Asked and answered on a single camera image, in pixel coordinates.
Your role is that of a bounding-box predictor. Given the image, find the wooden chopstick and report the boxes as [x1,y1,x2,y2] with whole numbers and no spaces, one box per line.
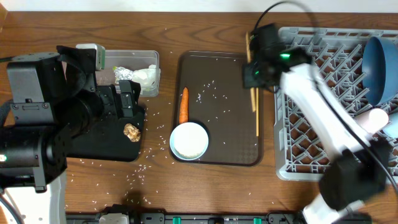
[255,88,259,137]
[245,32,256,112]

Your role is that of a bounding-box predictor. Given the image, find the brown food piece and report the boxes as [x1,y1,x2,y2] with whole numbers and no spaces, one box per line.
[123,123,141,142]

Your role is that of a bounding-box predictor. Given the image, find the yellow green snack wrapper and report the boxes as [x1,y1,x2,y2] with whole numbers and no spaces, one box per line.
[113,67,133,84]

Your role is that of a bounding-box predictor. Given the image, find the white napkin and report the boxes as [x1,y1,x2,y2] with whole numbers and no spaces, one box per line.
[132,64,157,90]

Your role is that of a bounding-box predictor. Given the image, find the orange carrot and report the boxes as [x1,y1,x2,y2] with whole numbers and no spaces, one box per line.
[179,87,189,124]

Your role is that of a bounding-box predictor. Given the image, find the light blue rice bowl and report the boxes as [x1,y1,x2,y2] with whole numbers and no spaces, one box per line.
[169,122,209,161]

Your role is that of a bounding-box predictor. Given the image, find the dark blue plate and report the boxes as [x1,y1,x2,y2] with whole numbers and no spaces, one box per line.
[362,37,397,106]

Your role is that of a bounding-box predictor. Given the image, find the pink cup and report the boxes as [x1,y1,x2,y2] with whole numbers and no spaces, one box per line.
[354,108,389,134]

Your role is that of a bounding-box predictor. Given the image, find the light blue cup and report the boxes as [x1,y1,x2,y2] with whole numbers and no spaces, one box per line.
[382,112,398,139]

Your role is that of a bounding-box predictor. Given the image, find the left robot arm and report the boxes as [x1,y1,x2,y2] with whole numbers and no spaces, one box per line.
[1,44,144,223]

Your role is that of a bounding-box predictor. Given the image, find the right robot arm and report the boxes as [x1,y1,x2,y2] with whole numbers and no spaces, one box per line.
[243,2,397,223]

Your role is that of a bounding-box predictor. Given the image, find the grey dishwasher rack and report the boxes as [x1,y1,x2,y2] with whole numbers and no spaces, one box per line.
[274,27,397,181]

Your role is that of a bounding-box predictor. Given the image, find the black plastic tray bin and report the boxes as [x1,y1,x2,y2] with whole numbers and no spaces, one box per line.
[67,106,145,162]

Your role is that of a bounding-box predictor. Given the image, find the brown serving tray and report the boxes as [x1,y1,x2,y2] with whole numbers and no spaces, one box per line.
[173,51,263,167]

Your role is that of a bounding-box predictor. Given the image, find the clear plastic bin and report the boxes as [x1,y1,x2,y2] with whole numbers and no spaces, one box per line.
[96,50,160,97]

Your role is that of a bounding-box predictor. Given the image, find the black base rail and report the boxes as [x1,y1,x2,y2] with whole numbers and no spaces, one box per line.
[66,204,305,224]

